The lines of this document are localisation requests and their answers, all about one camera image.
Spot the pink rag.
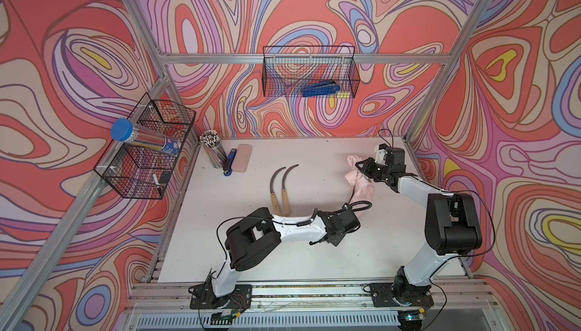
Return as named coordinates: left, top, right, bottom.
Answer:
left=344, top=155, right=375, bottom=203

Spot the orange handled sickle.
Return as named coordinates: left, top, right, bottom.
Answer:
left=346, top=188, right=355, bottom=204

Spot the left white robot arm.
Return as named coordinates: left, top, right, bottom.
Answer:
left=210, top=205, right=360, bottom=297

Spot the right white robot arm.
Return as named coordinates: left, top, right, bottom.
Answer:
left=355, top=143, right=483, bottom=291

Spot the blue tool in basket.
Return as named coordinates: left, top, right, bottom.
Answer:
left=301, top=81, right=340, bottom=97

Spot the pink case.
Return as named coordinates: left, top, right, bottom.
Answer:
left=231, top=143, right=253, bottom=173

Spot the blue stapler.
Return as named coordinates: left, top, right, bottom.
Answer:
left=222, top=149, right=237, bottom=177

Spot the cup of pencils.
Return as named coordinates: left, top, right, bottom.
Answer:
left=200, top=130, right=227, bottom=169

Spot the clear tube blue cap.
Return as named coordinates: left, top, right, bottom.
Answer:
left=110, top=119, right=181, bottom=156

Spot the wooden handled sickle right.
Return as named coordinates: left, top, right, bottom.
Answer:
left=281, top=164, right=299, bottom=216

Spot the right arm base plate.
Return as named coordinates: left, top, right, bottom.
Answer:
left=367, top=283, right=434, bottom=309

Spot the black wire basket back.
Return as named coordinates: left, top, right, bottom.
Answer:
left=262, top=44, right=360, bottom=99

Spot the black wire basket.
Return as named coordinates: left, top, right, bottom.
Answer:
left=94, top=93, right=196, bottom=199
left=262, top=44, right=360, bottom=99

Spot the aluminium rail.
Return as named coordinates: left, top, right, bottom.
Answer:
left=120, top=277, right=510, bottom=330

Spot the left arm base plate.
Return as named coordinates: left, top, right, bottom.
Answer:
left=188, top=283, right=253, bottom=311

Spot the black wire basket left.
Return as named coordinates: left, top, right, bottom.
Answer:
left=94, top=93, right=196, bottom=199

